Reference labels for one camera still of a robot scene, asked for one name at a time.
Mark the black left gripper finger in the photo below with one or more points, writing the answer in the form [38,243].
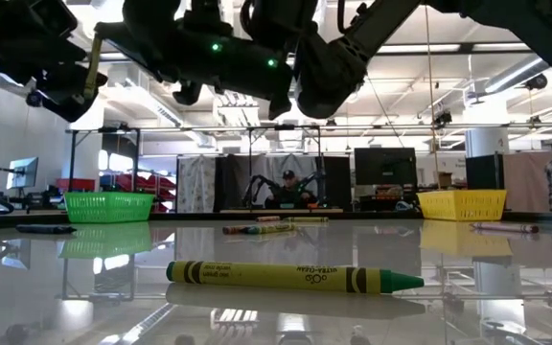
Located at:
[67,109]
[75,76]

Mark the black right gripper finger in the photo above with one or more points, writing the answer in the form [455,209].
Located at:
[280,108]
[187,93]

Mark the black background robot arm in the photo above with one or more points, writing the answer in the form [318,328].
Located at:
[252,187]
[315,184]

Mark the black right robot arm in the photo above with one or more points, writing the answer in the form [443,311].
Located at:
[333,76]

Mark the black ceiling spotlight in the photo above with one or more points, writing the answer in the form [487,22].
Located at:
[443,117]
[536,81]
[34,98]

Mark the grey curtain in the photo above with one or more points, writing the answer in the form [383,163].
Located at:
[269,165]

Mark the red storage bin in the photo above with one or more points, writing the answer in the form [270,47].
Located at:
[75,184]

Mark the small computer monitor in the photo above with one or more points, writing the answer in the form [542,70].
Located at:
[23,172]

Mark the black curtain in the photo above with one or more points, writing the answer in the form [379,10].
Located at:
[230,184]

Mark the white patterned curtain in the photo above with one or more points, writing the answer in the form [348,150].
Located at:
[195,184]

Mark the black panel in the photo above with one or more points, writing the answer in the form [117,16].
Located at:
[337,184]

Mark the rack with red bins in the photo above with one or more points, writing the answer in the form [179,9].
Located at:
[151,184]

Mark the wooden background table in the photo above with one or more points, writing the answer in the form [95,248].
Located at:
[257,211]

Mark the green plastic basket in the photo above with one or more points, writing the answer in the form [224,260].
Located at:
[108,208]

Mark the large black monitor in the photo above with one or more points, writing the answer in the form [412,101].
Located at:
[385,167]

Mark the dark crayon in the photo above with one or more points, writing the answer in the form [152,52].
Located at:
[46,229]

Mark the cardboard box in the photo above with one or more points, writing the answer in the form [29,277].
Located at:
[444,179]

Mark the overhead beam with light strips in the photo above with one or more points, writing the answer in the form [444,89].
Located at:
[466,48]

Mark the yellow plastic basket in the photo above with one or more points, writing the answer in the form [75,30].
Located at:
[463,206]

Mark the white column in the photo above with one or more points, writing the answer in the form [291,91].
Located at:
[487,141]

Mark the black partition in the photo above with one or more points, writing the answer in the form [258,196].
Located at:
[484,172]

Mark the red crayon pale wrapper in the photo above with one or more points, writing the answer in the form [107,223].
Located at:
[501,227]

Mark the tan partition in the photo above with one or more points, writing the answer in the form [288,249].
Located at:
[525,182]

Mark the black metal cell frame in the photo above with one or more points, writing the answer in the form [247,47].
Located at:
[249,144]

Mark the black aluminium table frame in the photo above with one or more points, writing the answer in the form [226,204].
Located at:
[190,216]

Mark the slanted silver duct pipe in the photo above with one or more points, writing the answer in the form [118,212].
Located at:
[511,76]

